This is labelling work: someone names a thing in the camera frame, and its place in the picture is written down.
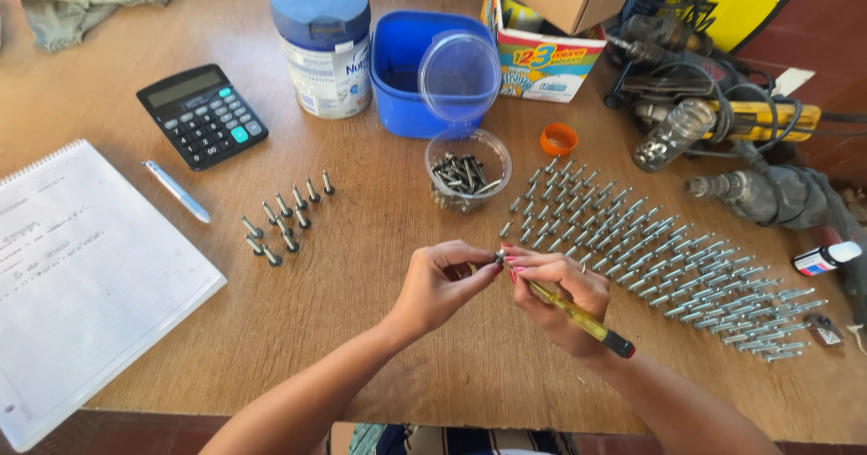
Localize person's right hand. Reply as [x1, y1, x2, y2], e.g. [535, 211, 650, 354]
[501, 241, 612, 362]

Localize person's left hand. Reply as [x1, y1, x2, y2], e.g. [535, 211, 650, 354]
[387, 240, 506, 341]

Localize yellow handled screwdriver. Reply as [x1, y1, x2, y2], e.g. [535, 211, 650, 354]
[498, 255, 637, 360]

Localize rows of silver screws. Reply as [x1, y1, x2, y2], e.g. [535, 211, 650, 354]
[499, 157, 829, 364]

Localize clear round plastic container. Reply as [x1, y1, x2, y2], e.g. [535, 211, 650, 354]
[424, 127, 513, 215]

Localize pile of dark screws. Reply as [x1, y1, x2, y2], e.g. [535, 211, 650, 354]
[431, 152, 503, 196]

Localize person's striped clothing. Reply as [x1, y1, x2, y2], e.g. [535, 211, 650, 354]
[348, 422, 578, 455]

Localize orange plastic cap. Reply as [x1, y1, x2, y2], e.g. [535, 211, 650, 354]
[539, 122, 580, 158]

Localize group of black-headed screws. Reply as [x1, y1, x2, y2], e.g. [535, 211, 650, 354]
[241, 169, 337, 268]

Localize clear plastic bottle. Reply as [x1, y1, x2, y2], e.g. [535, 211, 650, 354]
[632, 98, 718, 173]

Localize blue plastic tub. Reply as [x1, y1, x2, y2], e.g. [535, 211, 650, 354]
[370, 10, 503, 140]

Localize clear round plastic lid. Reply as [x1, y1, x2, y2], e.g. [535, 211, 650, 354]
[418, 30, 503, 126]

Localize colourful printed carton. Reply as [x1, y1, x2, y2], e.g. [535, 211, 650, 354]
[480, 0, 608, 104]

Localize grey dusty electric drill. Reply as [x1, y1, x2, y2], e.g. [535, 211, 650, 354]
[683, 164, 867, 327]

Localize small white glue bottle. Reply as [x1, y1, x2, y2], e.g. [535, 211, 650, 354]
[792, 240, 864, 279]

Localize small dark tag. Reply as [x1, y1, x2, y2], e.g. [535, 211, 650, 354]
[805, 313, 845, 349]

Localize formula tin with blue lid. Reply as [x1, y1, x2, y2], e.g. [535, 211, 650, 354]
[269, 0, 374, 121]

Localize yellow power tool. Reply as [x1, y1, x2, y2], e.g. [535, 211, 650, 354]
[633, 99, 825, 144]

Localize dark electric drill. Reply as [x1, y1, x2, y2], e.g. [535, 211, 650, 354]
[605, 14, 780, 111]

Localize silver pen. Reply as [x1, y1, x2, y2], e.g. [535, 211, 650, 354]
[141, 160, 212, 225]

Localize black desk calculator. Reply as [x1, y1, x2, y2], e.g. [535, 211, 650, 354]
[136, 64, 270, 173]

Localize white paper piece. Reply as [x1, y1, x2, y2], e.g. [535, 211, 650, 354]
[771, 67, 816, 98]

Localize yellow and black bag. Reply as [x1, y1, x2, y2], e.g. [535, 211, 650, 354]
[620, 0, 815, 54]

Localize white spiral notebook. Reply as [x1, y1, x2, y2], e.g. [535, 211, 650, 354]
[0, 139, 228, 454]

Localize grey crumpled cloth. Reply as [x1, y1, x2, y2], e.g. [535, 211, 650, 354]
[17, 0, 181, 54]

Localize black power cables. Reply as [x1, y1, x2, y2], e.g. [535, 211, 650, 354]
[637, 61, 808, 166]

